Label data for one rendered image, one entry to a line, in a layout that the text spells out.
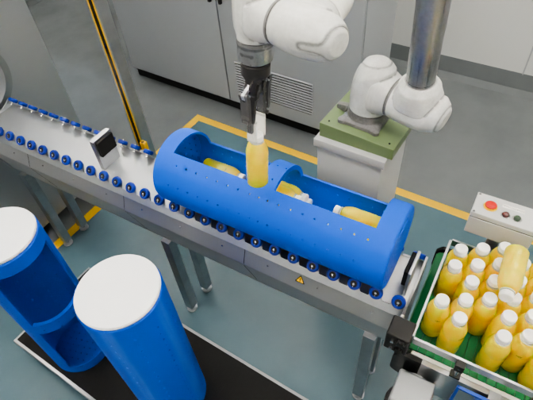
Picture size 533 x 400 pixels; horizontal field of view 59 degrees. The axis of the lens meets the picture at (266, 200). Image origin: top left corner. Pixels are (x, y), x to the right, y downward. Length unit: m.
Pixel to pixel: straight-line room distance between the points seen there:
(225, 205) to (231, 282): 1.23
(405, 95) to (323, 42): 0.80
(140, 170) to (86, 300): 0.71
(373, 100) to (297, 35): 0.89
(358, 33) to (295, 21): 1.93
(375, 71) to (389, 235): 0.70
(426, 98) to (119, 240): 2.09
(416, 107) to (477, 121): 2.15
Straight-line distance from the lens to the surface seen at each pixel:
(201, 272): 2.57
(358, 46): 2.98
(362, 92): 1.88
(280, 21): 1.04
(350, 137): 1.95
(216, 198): 1.58
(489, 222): 1.69
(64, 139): 2.42
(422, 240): 2.97
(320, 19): 1.01
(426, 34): 1.60
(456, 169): 3.45
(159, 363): 1.77
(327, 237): 1.43
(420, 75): 1.71
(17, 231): 1.92
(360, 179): 2.05
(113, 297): 1.58
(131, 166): 2.14
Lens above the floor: 2.30
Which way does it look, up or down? 48 degrees down
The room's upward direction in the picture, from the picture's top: 6 degrees counter-clockwise
